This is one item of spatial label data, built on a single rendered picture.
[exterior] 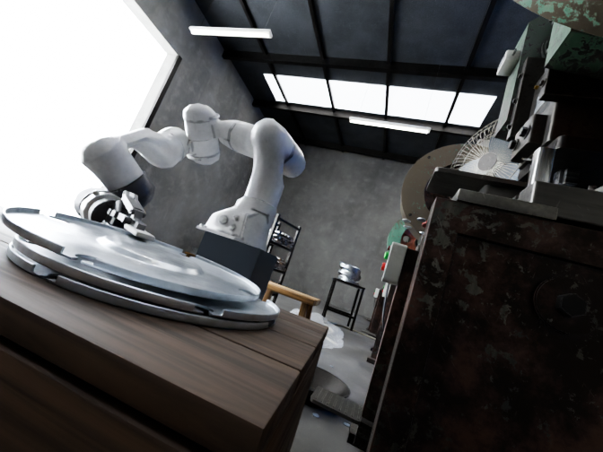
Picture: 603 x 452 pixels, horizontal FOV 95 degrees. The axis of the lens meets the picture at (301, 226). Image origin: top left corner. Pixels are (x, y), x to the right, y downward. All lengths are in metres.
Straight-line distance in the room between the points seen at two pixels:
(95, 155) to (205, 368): 0.66
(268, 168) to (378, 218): 6.90
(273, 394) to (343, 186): 7.92
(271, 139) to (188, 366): 0.73
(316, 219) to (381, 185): 2.03
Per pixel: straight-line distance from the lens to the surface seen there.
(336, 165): 8.36
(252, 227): 0.82
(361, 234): 7.57
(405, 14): 5.08
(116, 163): 0.79
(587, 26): 0.73
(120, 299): 0.25
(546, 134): 0.89
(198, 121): 1.07
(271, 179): 0.86
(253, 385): 0.18
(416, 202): 2.22
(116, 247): 0.36
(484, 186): 0.82
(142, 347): 0.19
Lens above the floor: 0.42
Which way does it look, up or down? 10 degrees up
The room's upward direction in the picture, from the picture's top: 19 degrees clockwise
